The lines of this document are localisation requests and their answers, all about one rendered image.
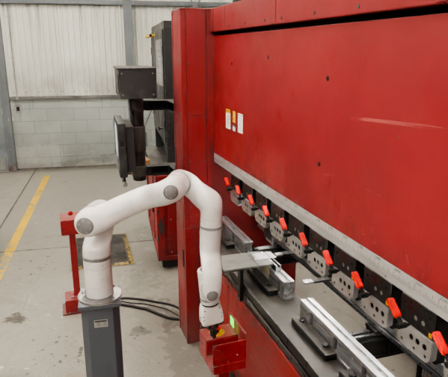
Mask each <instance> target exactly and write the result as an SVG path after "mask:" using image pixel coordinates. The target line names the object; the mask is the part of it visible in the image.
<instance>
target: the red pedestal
mask: <svg viewBox="0 0 448 377"><path fill-rule="evenodd" d="M78 213H79V212H72V211H69V212H67V213H60V223H61V235H62V236H67V235H69V238H70V255H71V263H72V272H73V289H74V291H69V292H65V303H63V316H68V315H73V314H78V313H81V311H78V304H79V300H78V294H79V293H80V283H79V266H78V257H77V247H76V234H79V233H78V232H77V231H76V229H75V226H74V221H75V217H76V215H77V214H78Z"/></svg>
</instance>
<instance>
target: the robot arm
mask: <svg viewBox="0 0 448 377"><path fill-rule="evenodd" d="M184 195H185V196H186V197H187V198H188V199H189V200H190V201H191V202H192V203H193V204H194V205H195V206H196V207H197V208H198V209H199V210H200V260H201V267H200V268H199V269H198V270H197V277H198V284H199V292H200V309H199V317H200V322H201V324H200V327H201V328H206V329H208V330H209V335H210V337H212V339H214V338H216V335H217V329H218V326H219V325H220V324H222V323H224V314H223V310H222V306H221V302H220V300H219V297H220V295H221V285H222V264H221V225H222V208H223V204H222V199H221V196H220V194H219V193H217V191H215V190H214V189H212V188H210V187H208V186H207V185H206V184H204V183H203V182H201V181H200V180H199V179H198V178H197V177H196V176H195V175H194V174H192V173H190V172H188V171H185V170H175V171H173V172H171V173H170V174H169V175H168V176H167V177H166V178H165V179H163V180H161V181H159V182H157V183H153V184H149V185H145V186H141V187H138V188H135V189H133V190H131V191H128V192H126V193H124V194H122V195H119V196H117V197H115V198H113V199H111V200H108V201H106V200H95V201H93V202H91V203H89V204H88V205H87V206H86V207H85V208H84V209H82V210H81V211H80V212H79V213H78V214H77V215H76V217H75V221H74V226H75V229H76V231H77V232H78V233H79V234H80V235H82V236H85V239H84V242H83V246H82V257H83V266H84V276H85V288H84V289H82V288H81V290H82V291H81V292H80V293H79V294H78V300H79V302H80V303H82V304H84V305H87V306H103V305H107V304H111V303H113V302H115V301H116V300H118V299H119V298H120V297H121V295H122V291H121V289H120V288H119V287H118V286H115V285H114V284H113V277H112V265H111V238H112V234H113V230H114V225H116V224H118V223H119V222H121V221H123V220H125V219H127V218H129V217H131V216H133V215H136V214H138V213H140V212H143V211H145V210H148V209H152V208H155V207H159V206H167V205H169V204H172V203H175V202H177V201H178V200H180V199H181V198H182V197H183V196H184ZM212 325H213V327H212Z"/></svg>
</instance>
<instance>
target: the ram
mask: <svg viewBox="0 0 448 377"><path fill-rule="evenodd" d="M226 108H227V109H229V110H230V129H228V128H226ZM233 111H235V112H236V123H233ZM238 113H241V114H243V135H242V134H240V133H238ZM233 125H234V126H236V131H233ZM214 153H216V154H217V155H219V156H220V157H222V158H223V159H225V160H227V161H228V162H230V163H231V164H233V165H235V166H236V167H237V168H239V169H241V170H243V171H244V172H245V173H247V174H249V175H251V176H252V177H253V178H255V179H257V180H259V181H260V182H261V183H263V184H265V185H266V186H268V187H269V188H271V189H273V190H274V191H276V192H277V193H279V194H281V195H282V196H284V197H285V198H287V199H288V200H290V201H292V202H293V203H295V204H296V205H298V206H300V207H301V208H302V209H305V210H306V211H308V212H309V213H310V214H312V215H314V216H316V217H317V218H319V219H320V220H322V221H323V222H325V223H326V224H328V225H330V226H331V227H333V228H334V229H336V230H338V231H340V232H341V233H342V234H344V235H345V236H347V237H349V238H350V239H352V240H354V241H355V242H356V243H358V244H359V245H362V246H363V247H365V248H366V249H368V250H369V251H371V252H373V253H374V254H376V255H377V256H379V257H380V258H382V259H383V260H385V261H387V262H388V263H390V264H391V265H393V266H395V267H397V268H398V269H399V270H401V271H402V272H404V273H406V274H407V275H409V276H411V277H412V278H413V279H415V280H417V281H419V282H420V283H421V284H423V285H425V286H427V287H428V288H429V289H431V290H433V291H434V292H436V293H437V294H439V295H441V296H442V297H444V298H445V299H447V300H448V13H438V14H430V15H422V16H407V17H399V18H392V19H377V20H370V21H361V22H347V23H339V24H331V25H317V26H309V27H300V28H286V29H278V30H270V31H256V32H248V33H240V34H225V35H218V36H214ZM214 162H216V163H217V164H219V165H220V166H221V167H223V168H224V169H226V170H227V171H229V172H230V173H231V174H233V175H234V176H236V177H238V178H239V179H240V180H242V181H243V182H244V183H246V184H248V185H249V186H250V187H252V188H253V189H255V190H256V191H258V192H259V193H260V194H262V195H264V196H265V197H267V198H268V199H269V200H271V201H272V202H274V203H276V204H277V205H278V206H279V207H281V208H282V209H284V210H286V211H287V212H288V213H290V214H291V215H293V216H294V217H296V218H297V219H298V220H300V221H302V222H303V223H305V224H306V225H307V226H308V227H310V228H312V229H313V230H315V231H316V232H317V233H319V234H320V235H322V236H324V237H325V238H326V239H328V240H329V241H330V242H332V243H334V244H335V245H336V246H338V247H339V248H341V249H342V250H344V251H345V252H346V253H348V254H350V255H351V256H353V257H354V258H355V259H356V260H358V261H360V262H361V263H363V264H364V265H365V266H367V267H368V268H370V269H372V270H373V271H374V272H376V273H377V274H379V275H380V276H382V277H383V278H384V279H386V280H387V281H389V282H391V283H392V284H393V285H394V286H396V287H398V288H399V289H401V290H402V291H403V292H405V293H406V294H408V295H409V296H410V297H412V298H414V299H415V300H416V301H418V302H419V303H421V304H422V305H424V306H425V307H427V308H428V309H430V310H431V311H432V312H434V313H436V314H437V315H439V317H441V318H442V319H444V320H446V321H447V322H448V312H447V311H446V310H444V309H443V308H442V307H440V306H438V305H437V304H436V303H434V302H433V301H431V300H429V299H428V298H427V297H425V296H424V295H422V294H420V293H419V292H418V291H416V290H415V289H412V288H411V287H409V286H408V285H407V284H405V283H403V282H402V281H401V280H399V279H398V278H396V277H394V276H393V275H392V274H390V273H389V272H387V271H385V270H384V269H383V268H381V267H380V266H378V265H376V264H375V263H374V262H372V261H370V260H368V259H367V258H365V257H364V256H363V255H361V254H359V253H358V252H357V251H355V250H354V249H352V248H350V247H349V246H348V245H346V244H345V243H343V242H341V241H340V240H339V239H337V238H336V237H334V236H332V235H331V234H330V233H328V232H326V231H325V230H323V229H322V228H321V227H319V226H317V225H316V224H314V223H313V222H312V221H310V220H308V219H307V218H305V217H304V216H303V215H301V214H299V213H298V212H296V211H295V210H294V209H292V208H290V207H289V206H287V205H286V204H284V203H282V202H281V201H279V200H278V199H277V198H275V197H273V196H272V195H270V194H269V193H268V192H266V191H264V190H263V189H261V188H260V187H259V186H257V185H255V184H254V183H252V182H251V181H250V180H248V179H246V178H244V177H243V176H242V175H240V174H238V173H237V172H235V171H234V170H233V169H231V168H229V167H228V166H226V165H225V164H224V163H222V162H220V161H219V160H217V159H216V158H215V157H214Z"/></svg>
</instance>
